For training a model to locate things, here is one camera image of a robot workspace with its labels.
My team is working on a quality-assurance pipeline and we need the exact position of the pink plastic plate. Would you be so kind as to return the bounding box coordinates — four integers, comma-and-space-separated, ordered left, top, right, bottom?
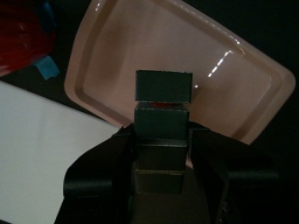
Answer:
63, 0, 297, 146

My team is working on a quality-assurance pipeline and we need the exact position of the blue toy utensil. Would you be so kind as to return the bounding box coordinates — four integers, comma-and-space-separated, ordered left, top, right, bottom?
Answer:
32, 1, 62, 81

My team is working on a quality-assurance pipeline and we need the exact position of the red plastic cup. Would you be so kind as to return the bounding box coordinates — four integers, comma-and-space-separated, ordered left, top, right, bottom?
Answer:
0, 0, 58, 79

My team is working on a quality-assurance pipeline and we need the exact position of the dark green toy sushi roll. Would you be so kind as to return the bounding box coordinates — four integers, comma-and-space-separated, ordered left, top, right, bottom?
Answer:
133, 69, 195, 196

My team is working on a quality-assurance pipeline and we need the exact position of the white cutting board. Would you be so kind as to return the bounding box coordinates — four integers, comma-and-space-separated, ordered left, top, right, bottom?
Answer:
0, 80, 123, 224

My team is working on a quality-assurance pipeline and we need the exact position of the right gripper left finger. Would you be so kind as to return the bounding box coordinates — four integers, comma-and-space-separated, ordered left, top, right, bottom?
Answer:
52, 123, 138, 224

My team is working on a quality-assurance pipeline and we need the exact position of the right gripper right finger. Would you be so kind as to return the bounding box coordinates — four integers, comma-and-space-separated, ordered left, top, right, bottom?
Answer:
189, 122, 282, 224

